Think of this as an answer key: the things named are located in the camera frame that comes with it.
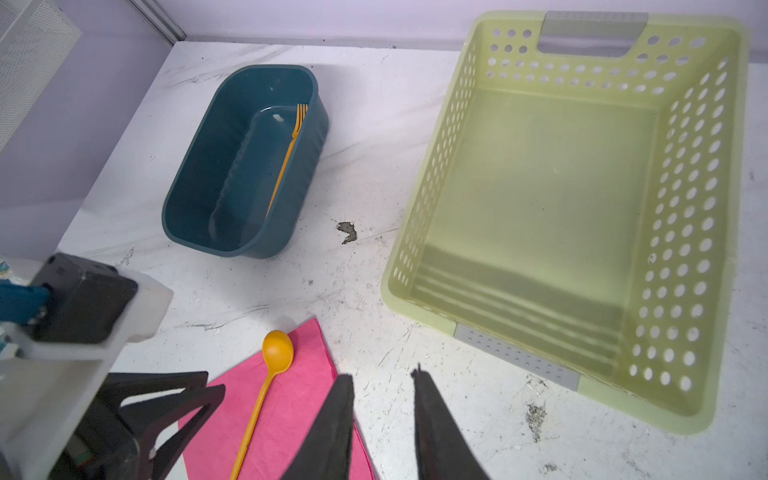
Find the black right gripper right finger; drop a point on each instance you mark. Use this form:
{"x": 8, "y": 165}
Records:
{"x": 441, "y": 450}

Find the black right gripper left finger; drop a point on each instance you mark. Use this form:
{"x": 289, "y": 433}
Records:
{"x": 326, "y": 451}

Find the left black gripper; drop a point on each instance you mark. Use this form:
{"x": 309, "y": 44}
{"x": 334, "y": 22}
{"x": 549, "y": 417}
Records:
{"x": 68, "y": 325}

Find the aluminium frame profile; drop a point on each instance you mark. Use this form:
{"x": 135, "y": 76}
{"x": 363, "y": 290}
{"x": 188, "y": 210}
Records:
{"x": 158, "y": 19}

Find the teal plastic oval tub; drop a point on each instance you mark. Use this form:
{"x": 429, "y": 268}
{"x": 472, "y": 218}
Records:
{"x": 218, "y": 200}

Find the yellow plastic spoon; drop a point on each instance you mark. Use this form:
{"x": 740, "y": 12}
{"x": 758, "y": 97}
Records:
{"x": 278, "y": 355}

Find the white perforated metal shelf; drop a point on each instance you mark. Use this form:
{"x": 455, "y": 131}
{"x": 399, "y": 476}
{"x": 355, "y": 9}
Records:
{"x": 36, "y": 38}

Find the pink paper napkin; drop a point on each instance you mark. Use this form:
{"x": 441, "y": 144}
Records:
{"x": 291, "y": 405}

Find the light green plastic basket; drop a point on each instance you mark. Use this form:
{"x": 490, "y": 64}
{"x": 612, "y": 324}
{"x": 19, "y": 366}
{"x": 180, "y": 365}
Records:
{"x": 576, "y": 212}

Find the yellow plastic fork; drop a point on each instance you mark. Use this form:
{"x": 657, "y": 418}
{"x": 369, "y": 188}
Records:
{"x": 301, "y": 113}

